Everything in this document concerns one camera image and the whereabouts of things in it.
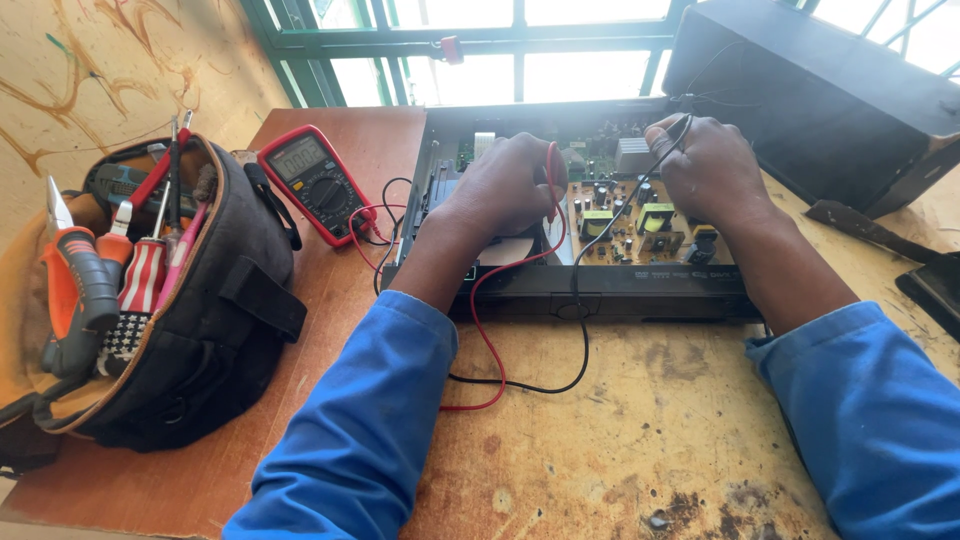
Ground person's left hand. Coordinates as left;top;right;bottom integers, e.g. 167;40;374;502
441;132;570;240

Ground person's right hand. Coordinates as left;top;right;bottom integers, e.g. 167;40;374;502
644;113;786;235

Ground red multimeter probe lead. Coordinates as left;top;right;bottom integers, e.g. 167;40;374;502
347;141;569;412

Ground black multimeter probe lead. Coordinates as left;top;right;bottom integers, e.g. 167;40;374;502
372;112;695;396

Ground green main circuit board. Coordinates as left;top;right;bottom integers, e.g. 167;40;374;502
457;120;654;181

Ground silver heat sink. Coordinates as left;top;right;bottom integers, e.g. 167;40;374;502
615;137;652;175

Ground open black disc player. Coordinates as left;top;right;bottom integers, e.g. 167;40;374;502
380;97;766;325

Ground tan power circuit board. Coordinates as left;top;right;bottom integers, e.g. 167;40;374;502
564;176;736;267

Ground green framed window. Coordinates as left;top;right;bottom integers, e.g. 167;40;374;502
240;0;960;111

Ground red and black multimeter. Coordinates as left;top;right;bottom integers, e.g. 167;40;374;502
256;124;378;249

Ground black speaker box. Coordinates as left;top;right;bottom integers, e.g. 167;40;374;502
661;0;960;221

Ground dark metal blade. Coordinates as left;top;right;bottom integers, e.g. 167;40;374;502
804;199;948;266

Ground black fabric tool bag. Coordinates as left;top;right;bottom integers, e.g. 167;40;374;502
0;133;309;477

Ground thin black metal tool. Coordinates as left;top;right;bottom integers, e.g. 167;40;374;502
168;112;186;235

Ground black flat metal piece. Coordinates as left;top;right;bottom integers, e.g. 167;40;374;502
894;251;960;344

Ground striped and starred screwdriver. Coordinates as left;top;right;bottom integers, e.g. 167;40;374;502
96;180;172;378

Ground orange and grey pliers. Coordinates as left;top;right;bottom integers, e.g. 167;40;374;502
41;174;121;380

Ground thin black speaker cable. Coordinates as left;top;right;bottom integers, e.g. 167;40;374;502
669;41;760;111

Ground pink handled screwdriver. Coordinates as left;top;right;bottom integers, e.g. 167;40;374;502
153;201;212;313

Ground red handled tool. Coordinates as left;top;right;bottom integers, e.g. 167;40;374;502
127;127;193;213

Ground blue-grey wire stripper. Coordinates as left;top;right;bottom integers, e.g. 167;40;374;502
93;162;171;220

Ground orange handled cutter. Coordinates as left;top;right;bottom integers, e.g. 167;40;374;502
96;198;136;267

